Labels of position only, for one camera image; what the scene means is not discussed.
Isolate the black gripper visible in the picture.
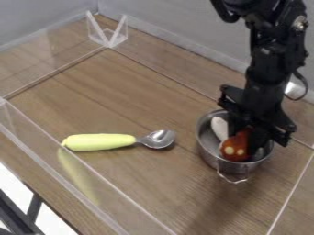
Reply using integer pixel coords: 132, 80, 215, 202
217, 84, 296, 155

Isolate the red toy mushroom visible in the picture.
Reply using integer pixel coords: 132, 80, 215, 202
209, 116, 253, 163

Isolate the silver pot with handles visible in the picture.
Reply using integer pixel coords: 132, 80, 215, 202
196, 110, 273, 185

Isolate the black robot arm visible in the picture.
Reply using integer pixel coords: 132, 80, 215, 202
209, 0, 308, 154

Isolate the clear acrylic barrier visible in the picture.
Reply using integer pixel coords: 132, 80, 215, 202
0, 14, 314, 235

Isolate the yellow-handled metal scoop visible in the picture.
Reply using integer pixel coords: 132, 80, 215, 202
61, 130, 175, 151

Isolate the black table leg frame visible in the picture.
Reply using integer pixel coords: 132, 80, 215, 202
0, 190, 45, 235

